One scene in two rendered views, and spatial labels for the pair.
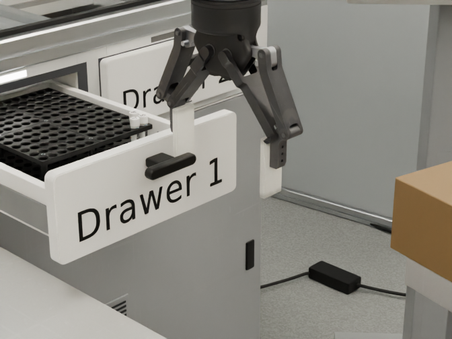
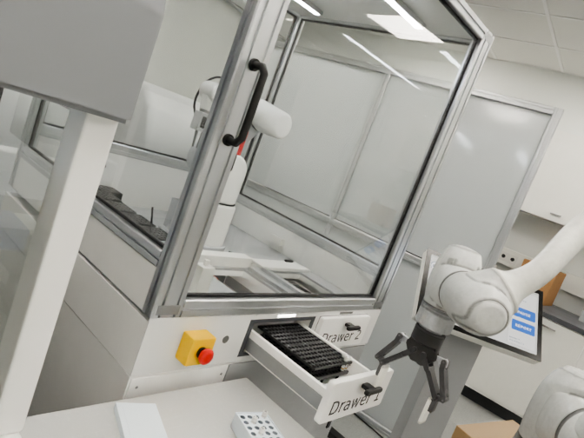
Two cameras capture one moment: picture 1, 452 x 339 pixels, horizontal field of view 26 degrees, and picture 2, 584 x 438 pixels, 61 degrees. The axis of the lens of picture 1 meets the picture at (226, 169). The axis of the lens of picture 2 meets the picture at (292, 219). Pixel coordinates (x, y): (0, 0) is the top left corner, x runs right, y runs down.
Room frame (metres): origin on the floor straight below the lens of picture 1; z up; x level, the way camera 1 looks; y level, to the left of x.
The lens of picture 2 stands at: (-0.10, 0.49, 1.41)
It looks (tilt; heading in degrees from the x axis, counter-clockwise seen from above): 8 degrees down; 356
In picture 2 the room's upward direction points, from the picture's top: 21 degrees clockwise
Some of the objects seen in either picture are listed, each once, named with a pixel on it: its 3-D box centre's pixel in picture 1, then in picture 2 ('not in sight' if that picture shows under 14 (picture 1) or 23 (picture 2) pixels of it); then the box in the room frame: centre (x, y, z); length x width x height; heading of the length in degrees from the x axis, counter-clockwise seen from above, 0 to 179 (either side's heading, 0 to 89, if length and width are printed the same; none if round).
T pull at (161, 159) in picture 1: (163, 163); (369, 388); (1.06, 0.07, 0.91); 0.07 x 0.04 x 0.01; 137
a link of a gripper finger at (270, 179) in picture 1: (271, 165); (427, 409); (0.98, -0.05, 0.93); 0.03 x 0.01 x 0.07; 137
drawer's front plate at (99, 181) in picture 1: (148, 181); (356, 393); (1.08, 0.09, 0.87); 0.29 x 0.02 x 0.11; 137
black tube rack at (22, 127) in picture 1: (47, 143); (301, 353); (1.21, 0.24, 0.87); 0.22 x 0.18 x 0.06; 47
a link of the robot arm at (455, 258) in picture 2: not in sight; (455, 278); (1.02, 0.00, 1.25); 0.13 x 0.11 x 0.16; 179
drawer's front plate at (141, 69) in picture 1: (174, 74); (341, 330); (1.50, 0.08, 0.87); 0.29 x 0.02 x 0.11; 137
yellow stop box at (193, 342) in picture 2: not in sight; (196, 348); (1.02, 0.51, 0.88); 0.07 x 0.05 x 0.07; 137
